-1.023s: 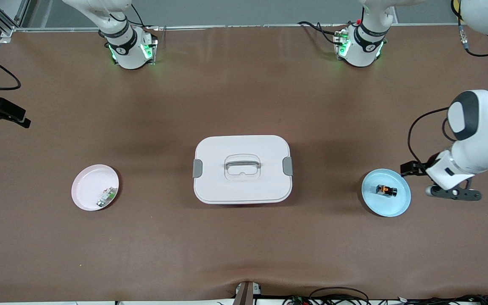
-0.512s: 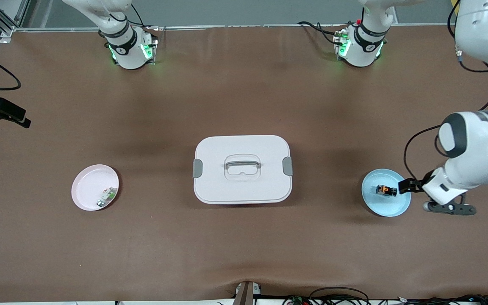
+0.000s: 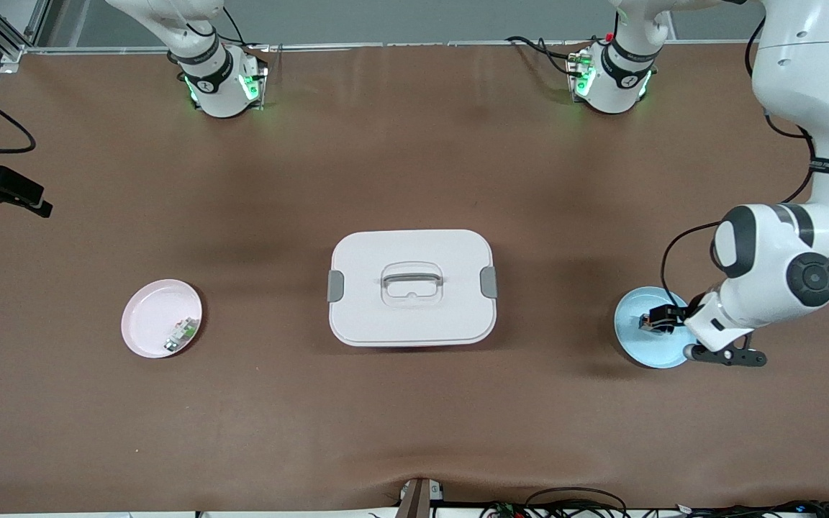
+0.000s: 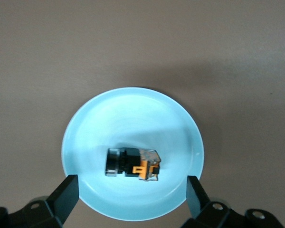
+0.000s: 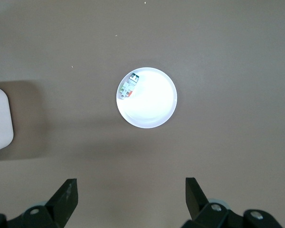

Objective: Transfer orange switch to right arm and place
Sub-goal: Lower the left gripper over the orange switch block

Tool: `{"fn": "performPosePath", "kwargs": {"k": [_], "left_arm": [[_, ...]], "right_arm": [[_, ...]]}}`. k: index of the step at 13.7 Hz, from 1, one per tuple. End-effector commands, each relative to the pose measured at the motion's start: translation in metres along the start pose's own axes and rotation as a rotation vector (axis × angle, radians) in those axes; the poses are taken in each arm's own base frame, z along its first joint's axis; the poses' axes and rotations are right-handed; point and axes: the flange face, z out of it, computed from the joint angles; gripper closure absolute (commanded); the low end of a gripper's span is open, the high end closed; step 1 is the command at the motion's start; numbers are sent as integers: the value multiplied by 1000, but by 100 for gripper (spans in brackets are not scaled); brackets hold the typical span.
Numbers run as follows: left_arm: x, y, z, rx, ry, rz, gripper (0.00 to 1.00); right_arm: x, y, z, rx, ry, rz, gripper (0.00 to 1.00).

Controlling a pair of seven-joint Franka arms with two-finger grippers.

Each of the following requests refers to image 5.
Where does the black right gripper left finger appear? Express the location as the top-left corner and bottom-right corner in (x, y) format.
(26, 178), (79, 228)

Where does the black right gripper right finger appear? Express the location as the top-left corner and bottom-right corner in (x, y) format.
(185, 177), (228, 228)

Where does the white lidded storage box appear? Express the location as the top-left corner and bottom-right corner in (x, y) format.
(0, 85), (14, 155)

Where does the pale pink round plate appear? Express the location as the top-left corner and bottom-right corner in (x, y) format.
(115, 67), (179, 129)

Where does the white green circuit breaker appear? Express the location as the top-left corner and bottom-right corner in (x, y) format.
(119, 73), (140, 100)

